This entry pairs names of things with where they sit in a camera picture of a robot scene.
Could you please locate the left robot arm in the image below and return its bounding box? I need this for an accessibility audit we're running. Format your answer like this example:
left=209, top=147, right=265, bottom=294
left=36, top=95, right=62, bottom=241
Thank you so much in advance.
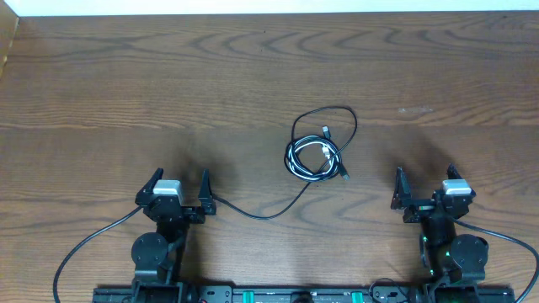
left=131, top=168, right=216, bottom=302

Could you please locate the white USB cable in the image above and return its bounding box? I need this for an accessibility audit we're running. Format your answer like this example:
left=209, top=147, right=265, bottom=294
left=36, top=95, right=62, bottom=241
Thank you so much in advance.
left=287, top=135, right=340, bottom=181

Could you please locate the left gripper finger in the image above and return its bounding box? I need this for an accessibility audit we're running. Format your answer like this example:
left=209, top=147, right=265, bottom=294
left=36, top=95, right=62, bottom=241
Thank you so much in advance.
left=136, top=167, right=163, bottom=198
left=198, top=169, right=216, bottom=215

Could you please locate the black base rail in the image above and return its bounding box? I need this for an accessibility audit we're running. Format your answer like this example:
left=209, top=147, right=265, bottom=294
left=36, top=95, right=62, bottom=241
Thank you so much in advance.
left=92, top=284, right=515, bottom=303

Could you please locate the left camera cable black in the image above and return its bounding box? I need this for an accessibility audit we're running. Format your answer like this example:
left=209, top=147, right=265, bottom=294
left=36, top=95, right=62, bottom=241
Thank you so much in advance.
left=52, top=205, right=144, bottom=303

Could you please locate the right camera cable black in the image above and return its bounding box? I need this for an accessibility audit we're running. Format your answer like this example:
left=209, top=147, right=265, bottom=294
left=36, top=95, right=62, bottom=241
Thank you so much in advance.
left=456, top=215, right=538, bottom=298

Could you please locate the camera cable black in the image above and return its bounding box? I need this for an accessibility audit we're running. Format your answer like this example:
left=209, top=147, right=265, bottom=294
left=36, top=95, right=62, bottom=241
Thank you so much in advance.
left=52, top=205, right=144, bottom=303
left=456, top=215, right=538, bottom=298

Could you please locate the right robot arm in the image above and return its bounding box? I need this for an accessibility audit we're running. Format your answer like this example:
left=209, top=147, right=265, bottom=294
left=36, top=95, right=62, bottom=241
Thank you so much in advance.
left=391, top=165, right=488, bottom=302

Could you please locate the black USB cable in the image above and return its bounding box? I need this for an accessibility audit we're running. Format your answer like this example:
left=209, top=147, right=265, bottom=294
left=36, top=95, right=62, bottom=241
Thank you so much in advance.
left=210, top=105, right=359, bottom=221

